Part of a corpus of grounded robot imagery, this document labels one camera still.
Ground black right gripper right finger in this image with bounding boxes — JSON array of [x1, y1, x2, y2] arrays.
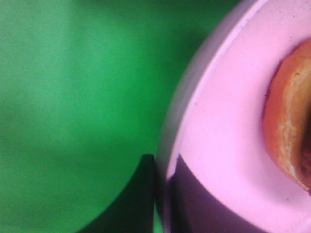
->
[[170, 156, 258, 233]]

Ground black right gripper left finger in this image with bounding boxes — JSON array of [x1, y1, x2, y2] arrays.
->
[[79, 154, 156, 233]]

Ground pink round plate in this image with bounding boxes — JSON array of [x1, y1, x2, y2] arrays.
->
[[157, 0, 311, 233]]

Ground burger with lettuce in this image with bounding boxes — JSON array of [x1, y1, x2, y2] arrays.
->
[[262, 39, 311, 192]]

